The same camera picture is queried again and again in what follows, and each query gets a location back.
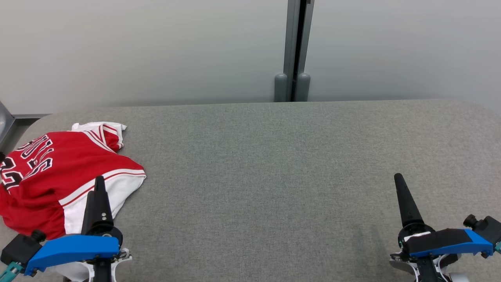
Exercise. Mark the red Bulls 23 jersey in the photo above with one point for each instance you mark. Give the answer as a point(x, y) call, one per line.
point(47, 184)

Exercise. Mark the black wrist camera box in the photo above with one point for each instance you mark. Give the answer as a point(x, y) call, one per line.
point(19, 248)
point(489, 229)

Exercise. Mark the grey metal partition post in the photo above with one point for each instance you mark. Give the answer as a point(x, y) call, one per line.
point(4, 121)
point(291, 39)

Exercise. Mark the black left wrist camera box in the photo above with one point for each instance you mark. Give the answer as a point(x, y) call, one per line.
point(19, 248)

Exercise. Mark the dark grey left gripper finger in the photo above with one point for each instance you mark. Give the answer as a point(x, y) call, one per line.
point(87, 219)
point(102, 207)

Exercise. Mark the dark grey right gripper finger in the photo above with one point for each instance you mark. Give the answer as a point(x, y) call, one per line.
point(407, 203)

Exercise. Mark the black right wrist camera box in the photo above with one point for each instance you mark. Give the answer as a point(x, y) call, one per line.
point(489, 229)

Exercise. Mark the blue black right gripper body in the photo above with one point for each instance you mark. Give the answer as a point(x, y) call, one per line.
point(442, 243)

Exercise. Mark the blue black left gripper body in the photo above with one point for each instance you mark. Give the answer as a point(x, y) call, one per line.
point(70, 248)

